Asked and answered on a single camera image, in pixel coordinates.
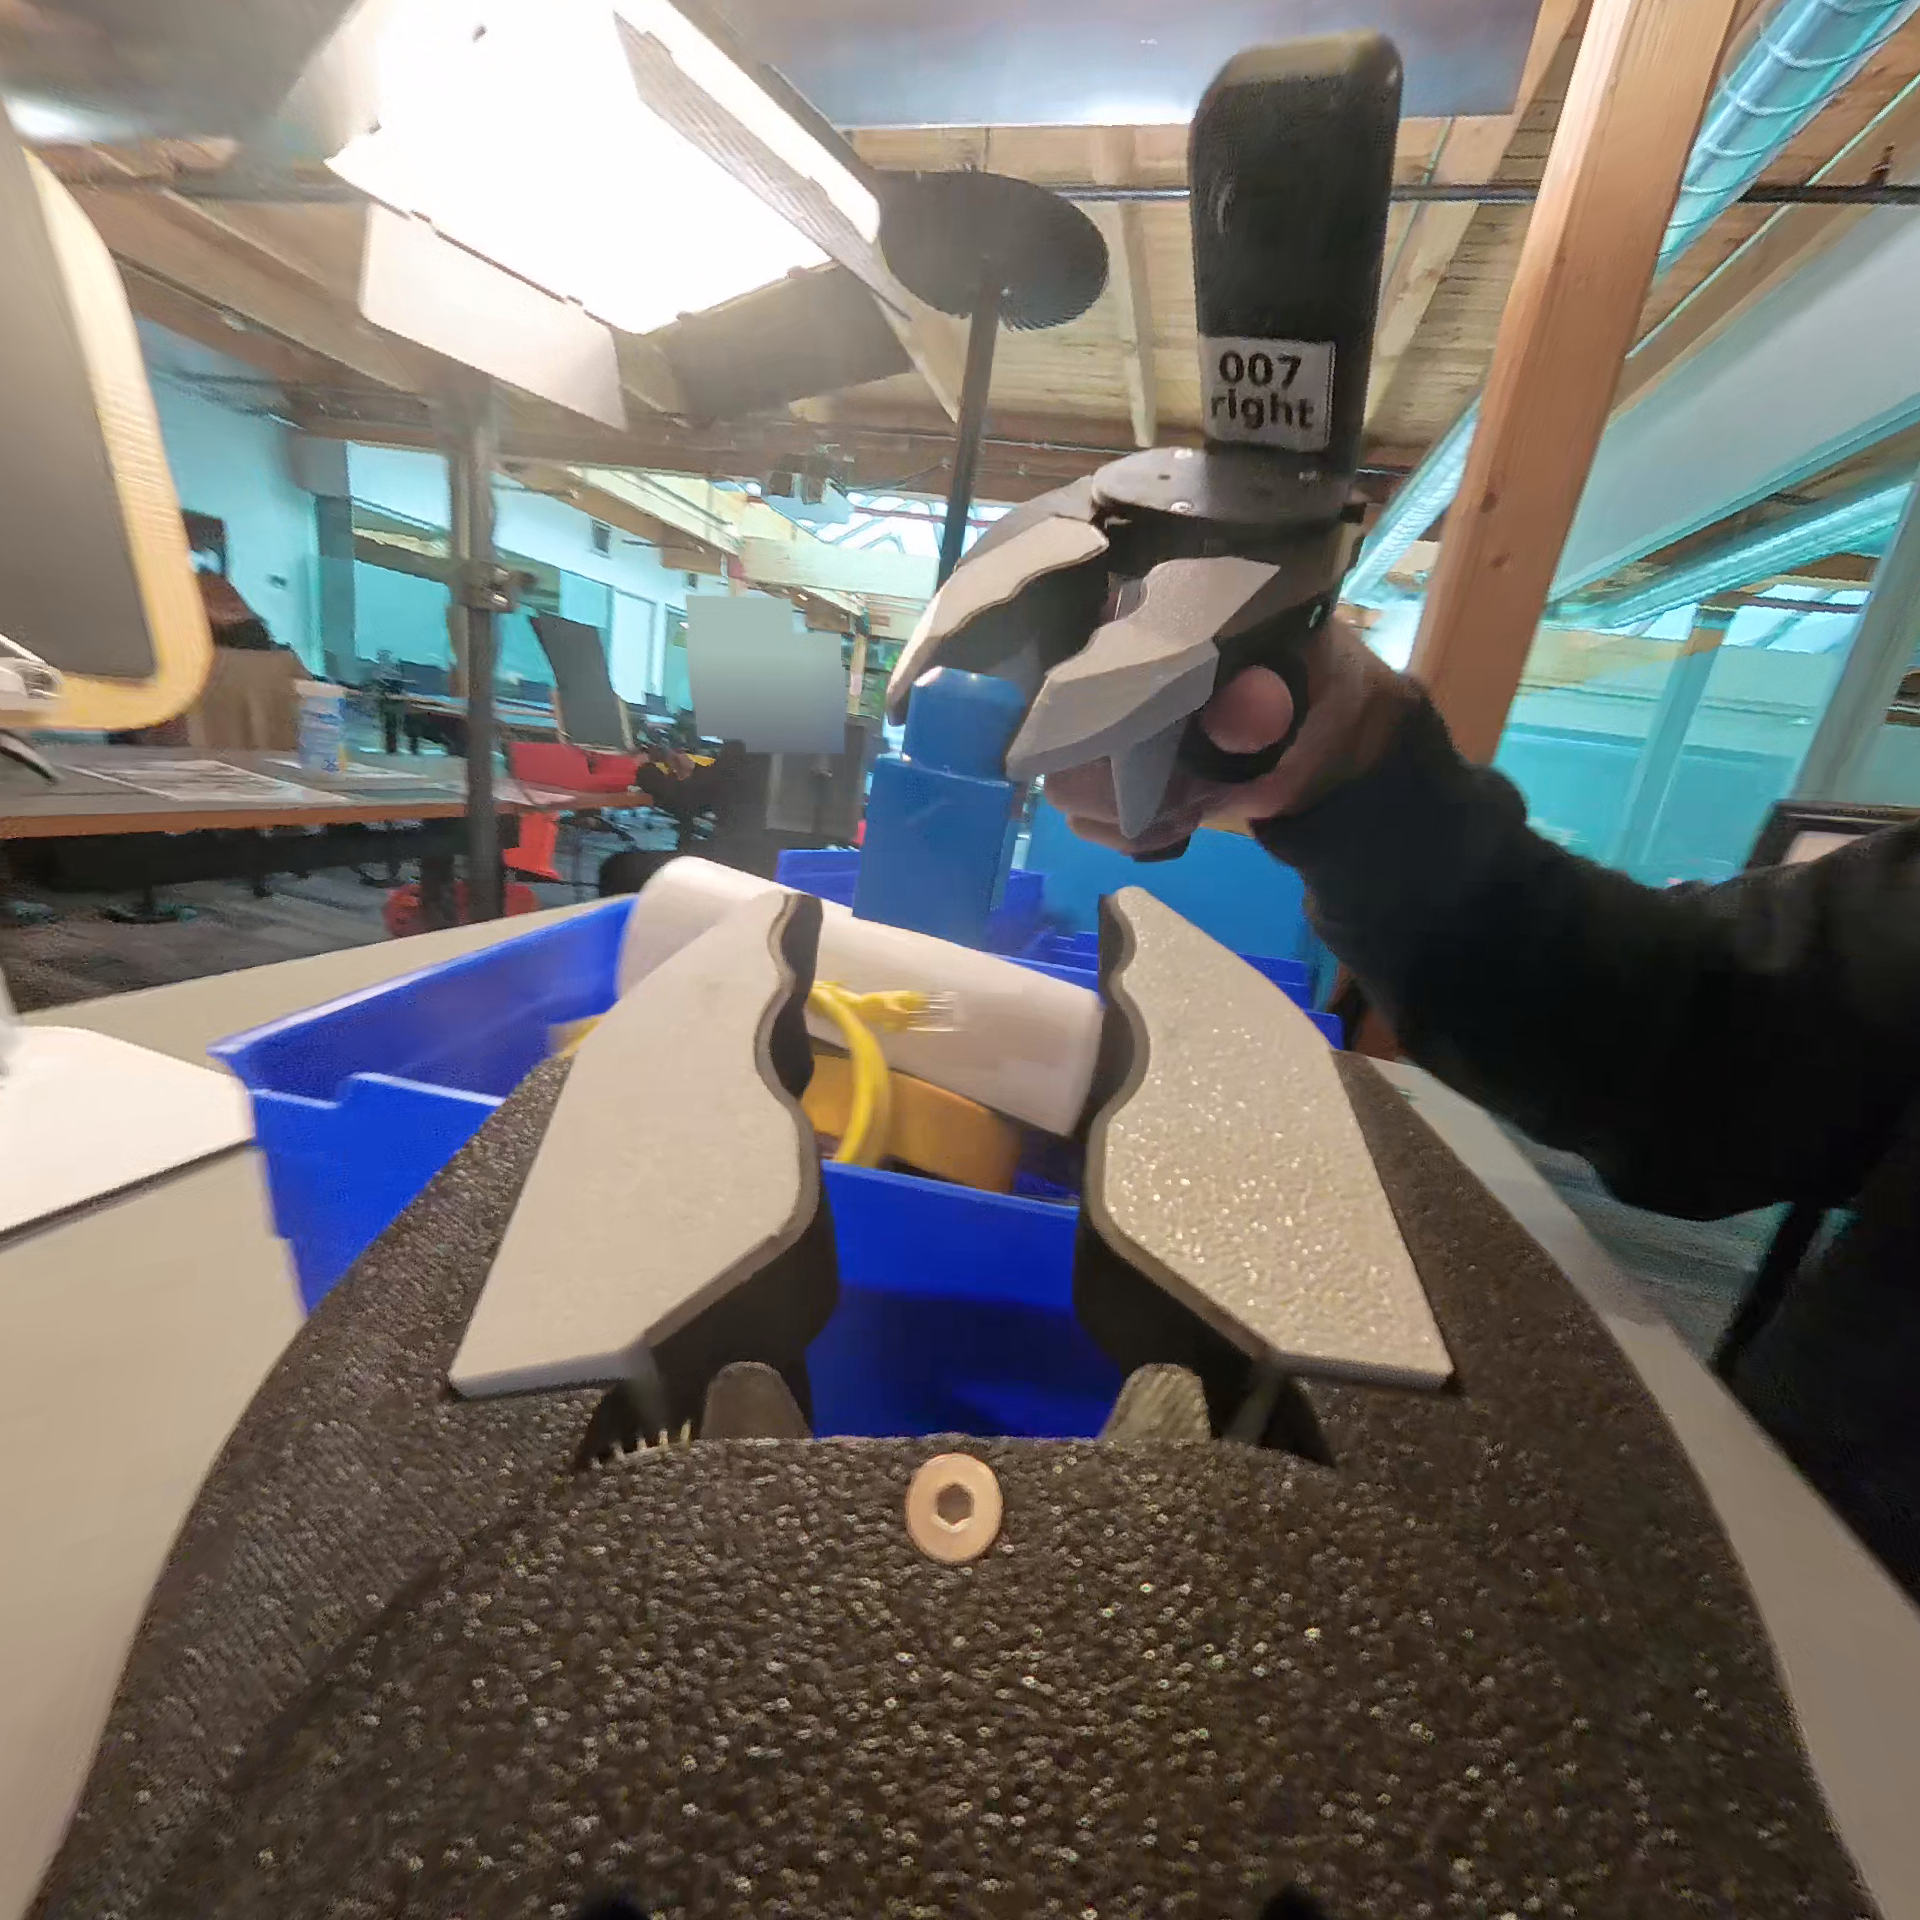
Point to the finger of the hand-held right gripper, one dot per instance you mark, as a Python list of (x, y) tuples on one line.
[(1141, 661), (999, 584)]

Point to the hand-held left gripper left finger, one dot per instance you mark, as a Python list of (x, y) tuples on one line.
[(644, 1171)]

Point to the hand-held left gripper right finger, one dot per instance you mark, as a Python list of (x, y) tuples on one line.
[(1244, 1185)]

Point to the blue plastic block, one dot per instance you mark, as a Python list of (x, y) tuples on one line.
[(939, 840)]

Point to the blue plastic bin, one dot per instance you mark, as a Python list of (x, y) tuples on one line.
[(819, 866), (391, 1081)]

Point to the person's right forearm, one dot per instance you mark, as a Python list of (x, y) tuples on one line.
[(1574, 975)]

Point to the person's right hand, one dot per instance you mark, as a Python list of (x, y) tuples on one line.
[(1350, 735)]

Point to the white roller with black cap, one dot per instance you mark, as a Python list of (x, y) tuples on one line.
[(1035, 1051)]

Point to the black floor lamp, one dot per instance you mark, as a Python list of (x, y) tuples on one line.
[(1021, 249)]

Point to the wooden support beam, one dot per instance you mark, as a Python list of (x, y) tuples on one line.
[(1561, 374)]

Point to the red chair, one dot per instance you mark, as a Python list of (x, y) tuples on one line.
[(570, 773)]

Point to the black standing panel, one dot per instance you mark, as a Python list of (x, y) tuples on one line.
[(579, 675)]

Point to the metal light stand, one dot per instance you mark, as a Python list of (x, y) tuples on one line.
[(481, 675)]

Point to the white monitor stand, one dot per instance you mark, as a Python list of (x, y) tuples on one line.
[(105, 1110)]

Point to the wipes container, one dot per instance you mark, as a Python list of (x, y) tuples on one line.
[(320, 729)]

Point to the long office table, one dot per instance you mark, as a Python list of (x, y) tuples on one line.
[(224, 802)]

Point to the studio light panel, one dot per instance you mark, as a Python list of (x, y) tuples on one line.
[(600, 180)]

